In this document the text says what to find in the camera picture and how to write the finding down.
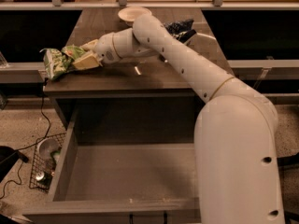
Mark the white ceramic bowl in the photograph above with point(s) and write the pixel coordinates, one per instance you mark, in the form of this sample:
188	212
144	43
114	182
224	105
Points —
129	14

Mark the grey cabinet with top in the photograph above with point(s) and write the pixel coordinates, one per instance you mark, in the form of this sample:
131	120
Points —
153	64

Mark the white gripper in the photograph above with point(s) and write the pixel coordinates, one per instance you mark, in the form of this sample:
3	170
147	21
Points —
105	49

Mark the black wire basket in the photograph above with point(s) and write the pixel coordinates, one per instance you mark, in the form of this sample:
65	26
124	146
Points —
46	166

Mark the silver can in basket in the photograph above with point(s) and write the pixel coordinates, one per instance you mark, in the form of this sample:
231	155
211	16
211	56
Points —
40	177

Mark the dark blue chip bag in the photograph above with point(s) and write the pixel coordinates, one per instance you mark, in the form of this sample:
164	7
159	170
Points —
182	31

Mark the open grey top drawer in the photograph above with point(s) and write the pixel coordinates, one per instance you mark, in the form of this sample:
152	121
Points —
125	161

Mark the black chair base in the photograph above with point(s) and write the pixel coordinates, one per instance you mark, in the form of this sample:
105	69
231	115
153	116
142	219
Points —
283	164

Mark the green jalapeno chip bag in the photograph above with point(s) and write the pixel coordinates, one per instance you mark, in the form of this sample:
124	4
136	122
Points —
58	62

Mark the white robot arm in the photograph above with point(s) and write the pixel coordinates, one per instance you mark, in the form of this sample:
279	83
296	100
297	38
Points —
234	134

